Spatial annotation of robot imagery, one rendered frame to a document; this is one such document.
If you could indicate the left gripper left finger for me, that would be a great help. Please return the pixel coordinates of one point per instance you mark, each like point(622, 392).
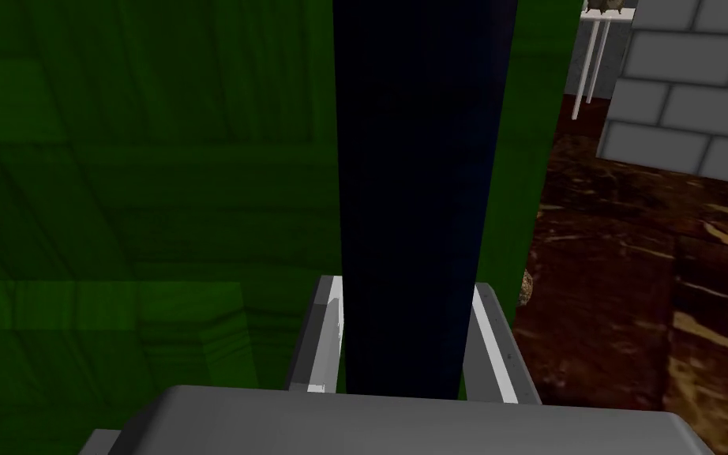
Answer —
point(323, 344)

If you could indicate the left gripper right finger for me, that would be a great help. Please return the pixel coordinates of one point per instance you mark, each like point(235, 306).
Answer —
point(496, 354)

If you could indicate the white table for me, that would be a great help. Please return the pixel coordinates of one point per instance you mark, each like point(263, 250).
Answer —
point(594, 44)

